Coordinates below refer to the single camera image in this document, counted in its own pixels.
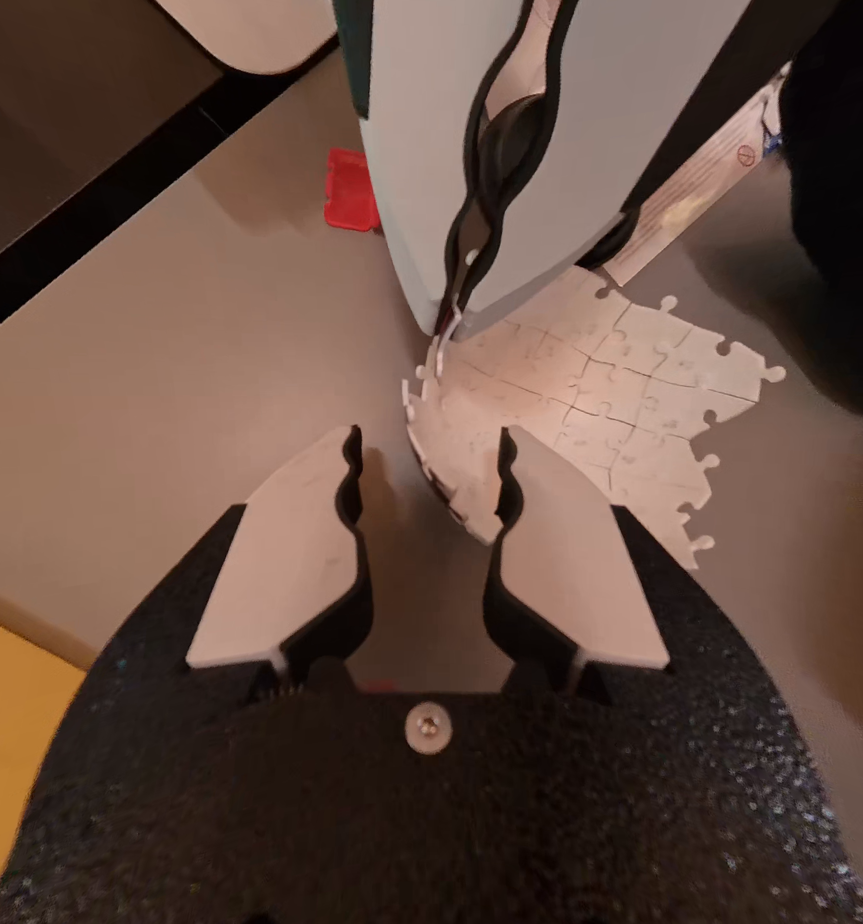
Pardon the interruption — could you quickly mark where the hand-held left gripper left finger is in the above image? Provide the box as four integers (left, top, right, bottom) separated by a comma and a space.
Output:
185, 424, 375, 676

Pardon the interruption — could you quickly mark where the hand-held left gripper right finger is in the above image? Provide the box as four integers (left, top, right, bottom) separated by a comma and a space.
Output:
482, 426, 672, 674

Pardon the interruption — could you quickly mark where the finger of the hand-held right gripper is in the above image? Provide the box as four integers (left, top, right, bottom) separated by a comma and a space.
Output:
358, 0, 528, 339
455, 0, 755, 322

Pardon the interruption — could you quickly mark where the partly built puzzle ball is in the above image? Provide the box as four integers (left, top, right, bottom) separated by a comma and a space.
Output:
401, 267, 788, 571

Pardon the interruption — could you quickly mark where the black round ball stand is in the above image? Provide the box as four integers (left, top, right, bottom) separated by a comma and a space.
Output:
475, 94, 549, 205

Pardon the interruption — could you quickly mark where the puzzle instruction leaflet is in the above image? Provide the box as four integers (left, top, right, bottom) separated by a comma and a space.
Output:
603, 61, 795, 287

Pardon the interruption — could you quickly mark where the red plastic case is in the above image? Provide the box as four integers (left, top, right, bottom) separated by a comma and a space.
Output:
323, 148, 382, 233

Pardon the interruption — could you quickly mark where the person's black clothing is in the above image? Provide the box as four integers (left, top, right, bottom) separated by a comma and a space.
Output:
776, 0, 863, 409

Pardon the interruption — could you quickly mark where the clear plastic packaging tray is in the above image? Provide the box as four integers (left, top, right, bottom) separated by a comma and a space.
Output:
153, 0, 340, 75

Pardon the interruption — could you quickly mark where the yellow plastic bin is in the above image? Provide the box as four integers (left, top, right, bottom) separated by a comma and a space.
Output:
0, 610, 88, 924

